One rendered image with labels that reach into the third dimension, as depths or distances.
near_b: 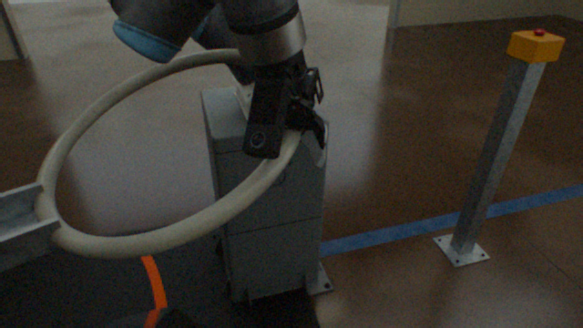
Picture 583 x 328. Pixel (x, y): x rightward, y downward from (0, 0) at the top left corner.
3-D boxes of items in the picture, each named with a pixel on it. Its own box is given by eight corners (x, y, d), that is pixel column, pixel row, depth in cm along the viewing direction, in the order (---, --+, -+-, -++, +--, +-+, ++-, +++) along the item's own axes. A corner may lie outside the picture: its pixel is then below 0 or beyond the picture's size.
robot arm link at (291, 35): (286, 33, 42) (212, 38, 46) (296, 70, 45) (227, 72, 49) (308, -5, 47) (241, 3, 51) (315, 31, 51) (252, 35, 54)
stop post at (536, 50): (489, 259, 187) (587, 38, 126) (455, 268, 183) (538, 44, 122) (465, 231, 203) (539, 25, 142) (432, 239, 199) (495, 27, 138)
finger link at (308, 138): (342, 145, 64) (322, 103, 58) (334, 171, 60) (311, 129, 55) (326, 147, 65) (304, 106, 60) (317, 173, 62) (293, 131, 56)
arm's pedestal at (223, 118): (209, 237, 200) (186, 86, 152) (300, 219, 212) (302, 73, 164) (224, 317, 161) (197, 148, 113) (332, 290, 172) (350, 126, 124)
